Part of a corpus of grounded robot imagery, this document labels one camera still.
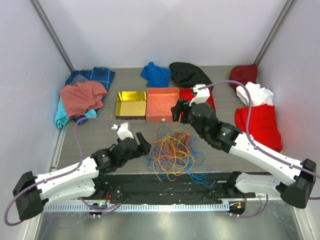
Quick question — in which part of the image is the yellow wire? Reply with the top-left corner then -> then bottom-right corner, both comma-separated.
152,92 -> 180,113

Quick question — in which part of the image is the coloured wires pile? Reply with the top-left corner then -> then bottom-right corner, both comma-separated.
144,126 -> 217,189

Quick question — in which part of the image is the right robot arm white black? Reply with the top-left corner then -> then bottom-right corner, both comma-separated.
170,99 -> 317,209

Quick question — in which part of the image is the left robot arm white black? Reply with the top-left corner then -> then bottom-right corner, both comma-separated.
12,132 -> 151,221

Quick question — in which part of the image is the red box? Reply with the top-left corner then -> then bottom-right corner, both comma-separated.
179,88 -> 216,110

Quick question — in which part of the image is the salmon pink box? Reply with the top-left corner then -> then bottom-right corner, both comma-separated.
146,87 -> 179,123

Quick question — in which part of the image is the black cloth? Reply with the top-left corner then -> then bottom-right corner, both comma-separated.
169,62 -> 213,88

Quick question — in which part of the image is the gold tin box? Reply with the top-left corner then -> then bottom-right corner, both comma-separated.
114,91 -> 147,121

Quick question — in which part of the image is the dark red cloth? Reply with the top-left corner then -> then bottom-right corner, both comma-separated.
229,64 -> 258,85

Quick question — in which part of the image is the white cloth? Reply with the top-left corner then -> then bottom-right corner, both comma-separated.
236,82 -> 274,107

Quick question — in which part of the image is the bright red cloth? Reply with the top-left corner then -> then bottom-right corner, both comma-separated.
249,104 -> 283,153

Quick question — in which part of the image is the cyan cloth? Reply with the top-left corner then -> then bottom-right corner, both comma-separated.
54,98 -> 97,129

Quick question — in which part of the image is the salmon pink shirt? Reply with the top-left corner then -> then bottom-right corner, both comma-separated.
60,81 -> 108,119

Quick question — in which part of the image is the blue plaid cloth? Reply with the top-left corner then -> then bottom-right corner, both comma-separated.
62,67 -> 115,120

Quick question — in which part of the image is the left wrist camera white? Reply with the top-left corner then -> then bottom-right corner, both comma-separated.
111,122 -> 134,141

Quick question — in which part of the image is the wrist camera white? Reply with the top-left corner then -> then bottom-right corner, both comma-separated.
188,84 -> 210,107
111,122 -> 134,141

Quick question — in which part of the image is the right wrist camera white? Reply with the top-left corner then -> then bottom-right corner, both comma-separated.
188,84 -> 210,107

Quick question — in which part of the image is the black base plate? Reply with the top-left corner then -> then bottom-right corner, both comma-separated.
87,172 -> 256,205

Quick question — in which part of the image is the white cable duct rail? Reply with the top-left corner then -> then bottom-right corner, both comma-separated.
44,201 -> 230,213

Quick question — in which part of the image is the right aluminium corner post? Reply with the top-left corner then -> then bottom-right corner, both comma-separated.
254,0 -> 297,66

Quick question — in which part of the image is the aluminium corner post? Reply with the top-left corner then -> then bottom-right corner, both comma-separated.
254,0 -> 297,66
29,0 -> 75,72

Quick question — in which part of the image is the left aluminium corner post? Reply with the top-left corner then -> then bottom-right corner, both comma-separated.
29,0 -> 75,72

